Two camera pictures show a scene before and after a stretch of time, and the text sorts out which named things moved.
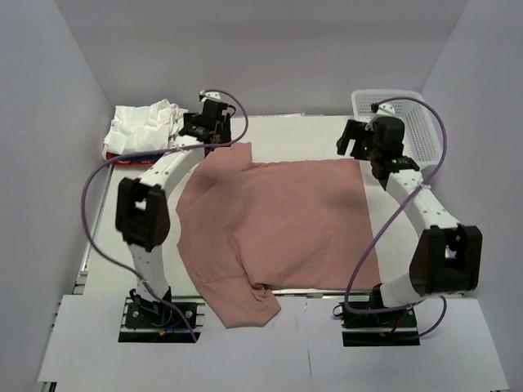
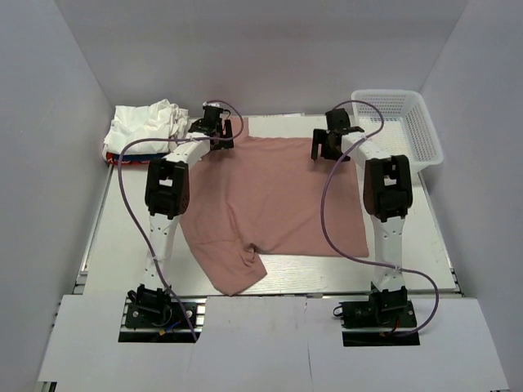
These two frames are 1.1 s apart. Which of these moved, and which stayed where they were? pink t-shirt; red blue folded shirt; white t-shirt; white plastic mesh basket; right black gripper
Moved: right black gripper; pink t-shirt
Stayed: white plastic mesh basket; red blue folded shirt; white t-shirt
